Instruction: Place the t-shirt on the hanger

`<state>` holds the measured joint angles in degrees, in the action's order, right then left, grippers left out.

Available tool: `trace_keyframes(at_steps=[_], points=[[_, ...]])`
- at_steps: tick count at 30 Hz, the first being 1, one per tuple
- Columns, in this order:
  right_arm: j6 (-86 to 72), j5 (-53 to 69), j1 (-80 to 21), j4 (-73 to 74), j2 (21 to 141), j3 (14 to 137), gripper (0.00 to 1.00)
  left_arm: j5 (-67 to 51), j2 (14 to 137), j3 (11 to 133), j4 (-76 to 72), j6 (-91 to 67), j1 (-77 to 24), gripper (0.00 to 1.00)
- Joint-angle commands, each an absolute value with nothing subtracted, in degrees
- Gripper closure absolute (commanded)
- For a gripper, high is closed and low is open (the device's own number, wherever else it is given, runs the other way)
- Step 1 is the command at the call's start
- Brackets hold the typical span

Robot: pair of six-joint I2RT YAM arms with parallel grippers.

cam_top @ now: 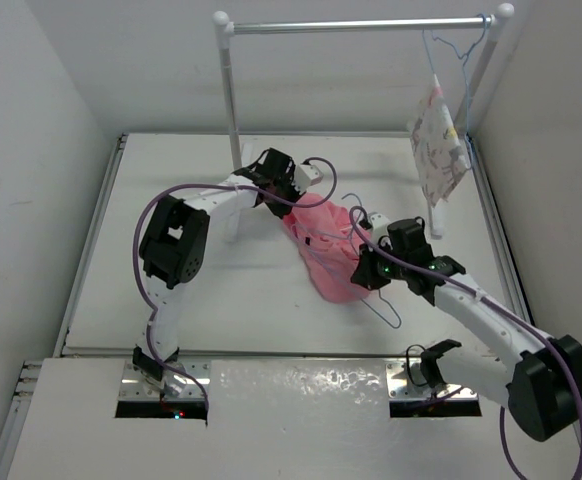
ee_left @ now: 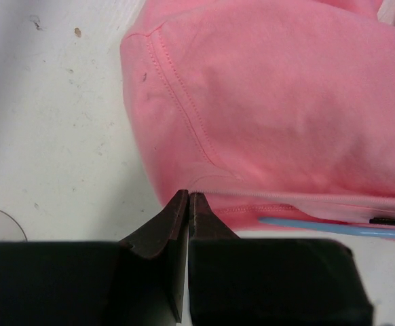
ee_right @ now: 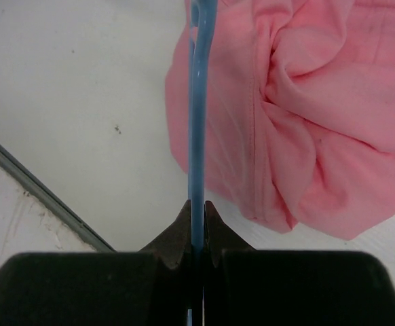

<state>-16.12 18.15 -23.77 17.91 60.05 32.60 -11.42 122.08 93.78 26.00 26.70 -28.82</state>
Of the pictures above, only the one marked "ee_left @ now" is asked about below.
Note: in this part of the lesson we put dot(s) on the pink t-shirt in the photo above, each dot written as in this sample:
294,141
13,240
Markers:
270,108

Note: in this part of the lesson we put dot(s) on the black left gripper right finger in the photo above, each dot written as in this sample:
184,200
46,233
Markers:
273,281

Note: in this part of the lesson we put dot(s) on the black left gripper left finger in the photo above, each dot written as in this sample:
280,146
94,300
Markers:
136,281

